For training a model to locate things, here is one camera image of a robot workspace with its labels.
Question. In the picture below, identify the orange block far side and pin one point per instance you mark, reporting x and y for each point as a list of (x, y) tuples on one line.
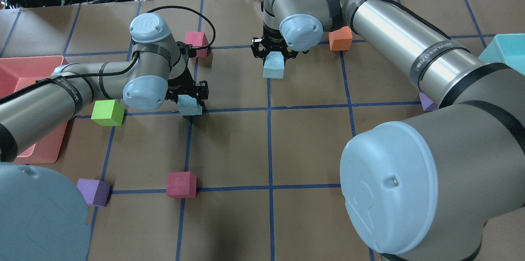
[(341, 39)]

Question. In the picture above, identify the cyan tray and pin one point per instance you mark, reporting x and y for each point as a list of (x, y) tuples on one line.
[(506, 48)]

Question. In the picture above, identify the magenta block near base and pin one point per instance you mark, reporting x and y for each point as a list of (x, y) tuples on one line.
[(181, 185)]

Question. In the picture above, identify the light blue block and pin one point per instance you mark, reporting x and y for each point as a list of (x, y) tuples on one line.
[(188, 106), (274, 65)]

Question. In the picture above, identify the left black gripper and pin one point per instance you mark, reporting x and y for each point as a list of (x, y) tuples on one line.
[(179, 81)]

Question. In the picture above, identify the magenta block left far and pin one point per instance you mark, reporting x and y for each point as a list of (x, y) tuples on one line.
[(196, 40)]

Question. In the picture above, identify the purple block left side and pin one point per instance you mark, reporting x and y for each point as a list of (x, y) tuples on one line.
[(94, 191)]

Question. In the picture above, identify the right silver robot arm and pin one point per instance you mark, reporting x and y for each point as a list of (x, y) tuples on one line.
[(433, 150)]

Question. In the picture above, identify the purple block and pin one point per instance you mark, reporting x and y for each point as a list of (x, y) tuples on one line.
[(427, 104), (94, 191)]

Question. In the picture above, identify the green block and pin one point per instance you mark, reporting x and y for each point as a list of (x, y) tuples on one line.
[(108, 113)]

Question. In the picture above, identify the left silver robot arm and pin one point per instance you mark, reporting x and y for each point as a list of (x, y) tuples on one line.
[(43, 213)]

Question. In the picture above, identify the pink tray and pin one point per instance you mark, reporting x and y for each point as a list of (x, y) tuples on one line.
[(33, 122)]

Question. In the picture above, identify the purple block right side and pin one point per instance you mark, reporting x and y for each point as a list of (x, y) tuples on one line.
[(427, 104)]

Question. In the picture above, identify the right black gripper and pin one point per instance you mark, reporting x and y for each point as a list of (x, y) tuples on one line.
[(271, 35)]

